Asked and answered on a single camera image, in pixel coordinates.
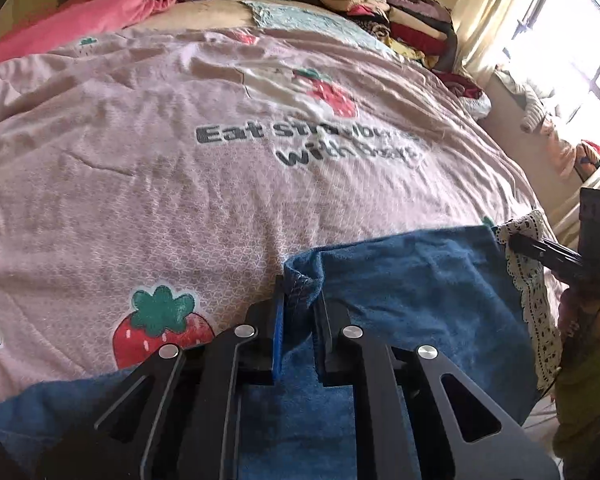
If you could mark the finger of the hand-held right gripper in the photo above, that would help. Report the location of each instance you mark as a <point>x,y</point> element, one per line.
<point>545,251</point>

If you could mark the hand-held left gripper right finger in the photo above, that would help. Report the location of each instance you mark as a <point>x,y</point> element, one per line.
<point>330,355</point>

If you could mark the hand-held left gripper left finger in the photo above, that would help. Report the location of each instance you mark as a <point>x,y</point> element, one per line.
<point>278,340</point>

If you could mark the blue denim pants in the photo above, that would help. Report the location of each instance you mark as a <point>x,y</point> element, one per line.
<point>420,285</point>

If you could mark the person's right forearm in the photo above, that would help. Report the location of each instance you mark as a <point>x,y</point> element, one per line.
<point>590,400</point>

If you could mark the person's right hand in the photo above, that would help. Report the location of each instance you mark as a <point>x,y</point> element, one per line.
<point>582,320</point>

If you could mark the pale clothes pile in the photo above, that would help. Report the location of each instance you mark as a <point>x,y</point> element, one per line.
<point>535,105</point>

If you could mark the window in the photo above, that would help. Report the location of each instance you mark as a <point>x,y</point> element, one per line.
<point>580,35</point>

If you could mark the pink strawberry print duvet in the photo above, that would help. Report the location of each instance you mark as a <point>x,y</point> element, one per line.
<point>130,185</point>

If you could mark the cream curtain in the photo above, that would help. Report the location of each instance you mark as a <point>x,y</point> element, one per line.
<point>495,20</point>

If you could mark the stack of folded clothes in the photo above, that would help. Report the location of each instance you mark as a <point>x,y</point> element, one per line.
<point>415,25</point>

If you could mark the beige and teal blanket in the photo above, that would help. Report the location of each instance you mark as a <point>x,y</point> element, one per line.
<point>300,20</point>

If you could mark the pink blanket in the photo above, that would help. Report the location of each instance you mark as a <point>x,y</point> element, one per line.
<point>80,20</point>

